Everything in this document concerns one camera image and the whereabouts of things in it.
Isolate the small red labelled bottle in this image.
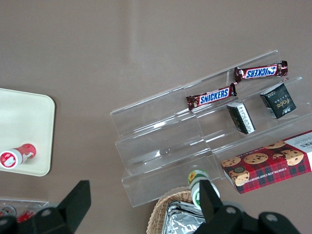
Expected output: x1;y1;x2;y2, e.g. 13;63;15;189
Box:
16;203;42;223

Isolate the black Face carton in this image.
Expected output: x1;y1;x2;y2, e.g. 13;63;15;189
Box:
260;82;297;119

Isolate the woven wicker basket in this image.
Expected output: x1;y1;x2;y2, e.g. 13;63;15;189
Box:
146;186;203;234

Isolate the red tartan cookie box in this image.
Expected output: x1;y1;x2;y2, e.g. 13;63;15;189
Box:
221;130;312;195

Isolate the foil wrapped sandwich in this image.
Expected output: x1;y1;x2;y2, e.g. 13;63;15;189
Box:
161;200;208;234

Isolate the green bottle with flower cap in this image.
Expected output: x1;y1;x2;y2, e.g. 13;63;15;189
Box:
187;170;221;210

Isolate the red bottle with white cap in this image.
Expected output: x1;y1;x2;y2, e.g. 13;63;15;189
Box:
0;143;38;170

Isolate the clear acrylic storage box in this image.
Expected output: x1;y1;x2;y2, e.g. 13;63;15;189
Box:
0;197;50;221

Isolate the cream rectangular tray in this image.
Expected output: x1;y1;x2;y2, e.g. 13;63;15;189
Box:
0;88;56;177

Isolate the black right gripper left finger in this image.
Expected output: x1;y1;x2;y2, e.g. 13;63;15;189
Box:
57;180;92;234

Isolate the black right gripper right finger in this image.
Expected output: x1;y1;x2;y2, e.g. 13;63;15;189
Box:
198;180;223;224

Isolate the Snickers chocolate bar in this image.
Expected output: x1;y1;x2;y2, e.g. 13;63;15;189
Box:
234;60;289;84
186;83;237;110

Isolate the small black and white box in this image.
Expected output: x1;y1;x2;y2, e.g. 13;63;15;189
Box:
226;102;256;135

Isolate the clear acrylic stepped shelf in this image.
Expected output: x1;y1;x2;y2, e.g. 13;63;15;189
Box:
110;84;219;208
182;49;312;181

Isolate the small bottle with white lid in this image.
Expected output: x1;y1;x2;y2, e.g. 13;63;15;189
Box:
0;205;17;218

